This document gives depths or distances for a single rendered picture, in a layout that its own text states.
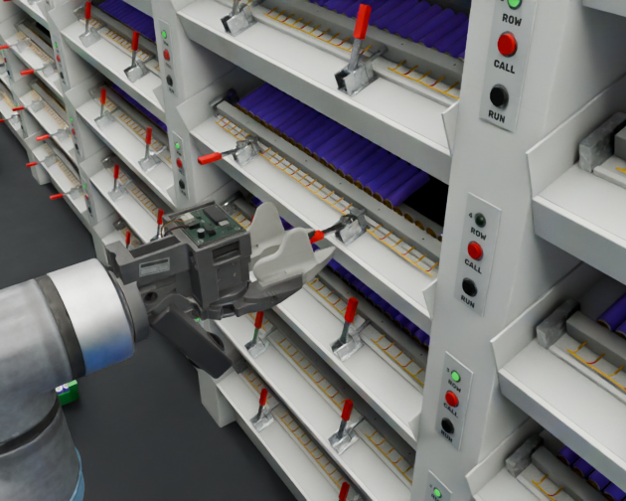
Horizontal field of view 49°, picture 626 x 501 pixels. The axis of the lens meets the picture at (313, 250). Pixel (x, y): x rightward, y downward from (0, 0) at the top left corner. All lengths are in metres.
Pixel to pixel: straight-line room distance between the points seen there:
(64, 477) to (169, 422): 1.03
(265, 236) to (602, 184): 0.31
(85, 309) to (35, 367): 0.06
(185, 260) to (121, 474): 1.04
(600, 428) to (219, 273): 0.37
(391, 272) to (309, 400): 0.44
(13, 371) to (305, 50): 0.53
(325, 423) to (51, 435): 0.63
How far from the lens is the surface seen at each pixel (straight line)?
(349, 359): 1.00
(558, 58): 0.57
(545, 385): 0.72
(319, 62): 0.87
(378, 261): 0.85
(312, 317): 1.06
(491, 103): 0.62
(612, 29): 0.61
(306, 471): 1.36
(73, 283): 0.58
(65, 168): 2.47
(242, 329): 1.35
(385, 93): 0.77
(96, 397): 1.77
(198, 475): 1.57
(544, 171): 0.61
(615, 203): 0.60
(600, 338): 0.71
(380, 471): 1.11
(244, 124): 1.11
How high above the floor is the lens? 1.21
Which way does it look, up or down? 34 degrees down
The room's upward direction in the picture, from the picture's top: straight up
